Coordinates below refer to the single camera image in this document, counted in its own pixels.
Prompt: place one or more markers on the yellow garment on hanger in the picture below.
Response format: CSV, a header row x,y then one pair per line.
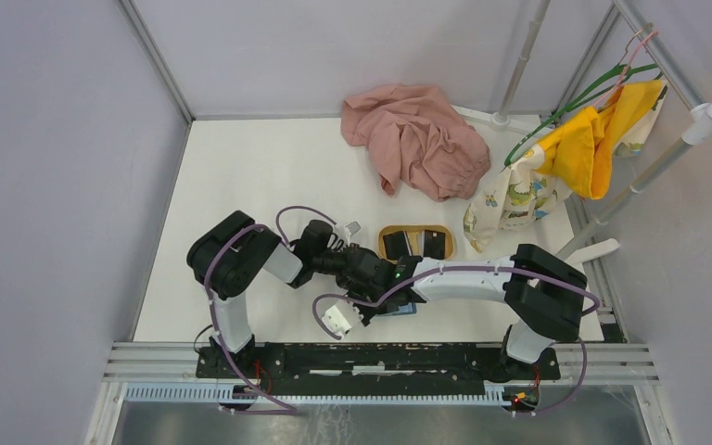
x,y
580,152

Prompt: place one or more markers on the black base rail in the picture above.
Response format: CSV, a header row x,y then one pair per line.
x,y
393,369

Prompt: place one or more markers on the white clothes rack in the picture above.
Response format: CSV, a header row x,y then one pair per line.
x,y
694,135

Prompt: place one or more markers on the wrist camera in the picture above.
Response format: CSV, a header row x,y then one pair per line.
x,y
348,230
340,319

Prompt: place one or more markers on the dark grey credit card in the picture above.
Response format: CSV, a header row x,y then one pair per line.
x,y
396,245

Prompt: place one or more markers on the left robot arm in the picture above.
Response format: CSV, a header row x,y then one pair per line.
x,y
228,258

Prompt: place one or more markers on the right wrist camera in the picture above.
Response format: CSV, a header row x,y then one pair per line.
x,y
340,319

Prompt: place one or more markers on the pink clothes hanger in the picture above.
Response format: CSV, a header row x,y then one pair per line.
x,y
624,73

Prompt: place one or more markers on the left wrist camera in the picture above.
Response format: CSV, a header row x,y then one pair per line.
x,y
348,230

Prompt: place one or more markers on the blue card holder wallet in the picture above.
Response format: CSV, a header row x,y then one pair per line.
x,y
396,309

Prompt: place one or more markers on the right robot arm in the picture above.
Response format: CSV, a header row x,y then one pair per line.
x,y
546,294

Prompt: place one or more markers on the pink crumpled cloth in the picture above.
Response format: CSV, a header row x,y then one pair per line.
x,y
414,136

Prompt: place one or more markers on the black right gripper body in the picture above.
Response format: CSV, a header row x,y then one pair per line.
x,y
366,313

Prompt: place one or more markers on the green clothes hanger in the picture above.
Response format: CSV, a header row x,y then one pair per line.
x,y
565,104

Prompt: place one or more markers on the dinosaur print cloth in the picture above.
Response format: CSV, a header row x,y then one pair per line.
x,y
520,196

